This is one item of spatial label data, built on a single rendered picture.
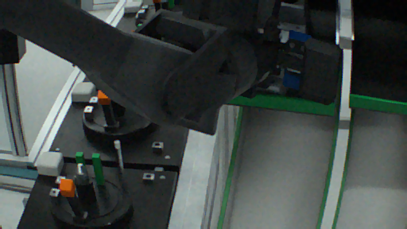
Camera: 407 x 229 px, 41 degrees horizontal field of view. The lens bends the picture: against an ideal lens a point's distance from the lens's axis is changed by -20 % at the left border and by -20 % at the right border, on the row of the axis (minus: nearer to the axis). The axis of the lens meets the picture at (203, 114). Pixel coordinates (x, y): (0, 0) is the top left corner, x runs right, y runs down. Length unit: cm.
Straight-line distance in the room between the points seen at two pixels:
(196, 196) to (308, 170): 21
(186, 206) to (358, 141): 29
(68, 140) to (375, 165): 55
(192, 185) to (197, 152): 9
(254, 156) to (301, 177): 7
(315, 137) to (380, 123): 11
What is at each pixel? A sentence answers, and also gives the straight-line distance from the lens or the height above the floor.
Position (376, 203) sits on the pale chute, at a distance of 81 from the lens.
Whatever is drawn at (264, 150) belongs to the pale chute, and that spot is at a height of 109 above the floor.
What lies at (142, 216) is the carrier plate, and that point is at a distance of 89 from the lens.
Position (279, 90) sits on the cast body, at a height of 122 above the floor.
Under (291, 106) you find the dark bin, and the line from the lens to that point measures 68.
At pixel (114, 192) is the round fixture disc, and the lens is 91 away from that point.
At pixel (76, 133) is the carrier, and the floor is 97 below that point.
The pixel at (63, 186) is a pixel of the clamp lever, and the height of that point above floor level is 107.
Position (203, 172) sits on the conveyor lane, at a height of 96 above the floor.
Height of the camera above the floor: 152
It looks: 30 degrees down
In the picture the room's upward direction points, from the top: 2 degrees counter-clockwise
